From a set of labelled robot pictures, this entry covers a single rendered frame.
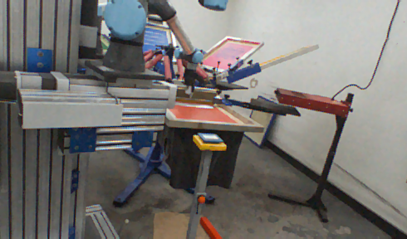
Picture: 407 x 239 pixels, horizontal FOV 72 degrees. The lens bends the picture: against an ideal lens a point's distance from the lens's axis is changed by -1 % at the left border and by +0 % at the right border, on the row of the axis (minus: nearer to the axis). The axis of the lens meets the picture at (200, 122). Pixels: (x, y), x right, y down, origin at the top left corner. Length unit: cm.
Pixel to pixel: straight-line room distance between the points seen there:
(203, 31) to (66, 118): 572
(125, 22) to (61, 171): 69
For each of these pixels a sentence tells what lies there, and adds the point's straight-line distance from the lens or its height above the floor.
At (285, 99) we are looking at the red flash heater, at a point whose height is 106.
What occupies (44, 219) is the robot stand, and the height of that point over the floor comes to 59.
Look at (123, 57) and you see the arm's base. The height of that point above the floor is 130.
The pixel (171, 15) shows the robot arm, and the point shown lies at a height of 152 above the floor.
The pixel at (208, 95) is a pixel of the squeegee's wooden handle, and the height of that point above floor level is 103.
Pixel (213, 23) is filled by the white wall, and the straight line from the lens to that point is 651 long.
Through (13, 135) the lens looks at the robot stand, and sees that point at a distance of 119.
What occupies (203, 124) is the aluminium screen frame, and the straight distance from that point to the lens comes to 151.
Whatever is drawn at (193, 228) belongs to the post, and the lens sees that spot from 157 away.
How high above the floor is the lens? 139
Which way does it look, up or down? 15 degrees down
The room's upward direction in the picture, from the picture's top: 10 degrees clockwise
